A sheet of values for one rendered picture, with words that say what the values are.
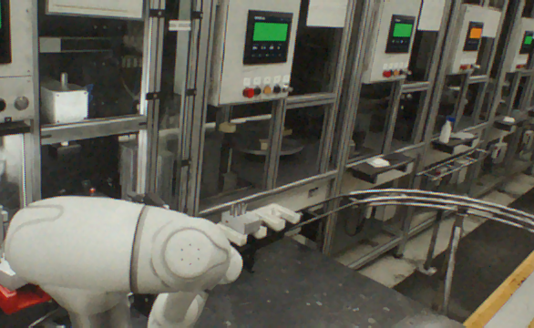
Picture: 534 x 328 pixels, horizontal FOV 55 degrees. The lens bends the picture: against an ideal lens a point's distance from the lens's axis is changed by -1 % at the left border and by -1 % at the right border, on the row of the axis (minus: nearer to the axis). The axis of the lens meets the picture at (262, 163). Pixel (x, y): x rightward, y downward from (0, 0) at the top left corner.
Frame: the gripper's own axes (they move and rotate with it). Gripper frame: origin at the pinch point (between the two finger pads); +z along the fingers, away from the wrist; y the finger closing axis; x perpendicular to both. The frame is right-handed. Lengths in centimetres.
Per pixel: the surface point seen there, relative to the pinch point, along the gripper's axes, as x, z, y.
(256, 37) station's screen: -64, 18, 48
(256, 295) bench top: -49, -10, -44
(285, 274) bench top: -70, -7, -44
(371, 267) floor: -222, 27, -112
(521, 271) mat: -311, -50, -111
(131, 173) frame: -24.9, 38.2, -6.2
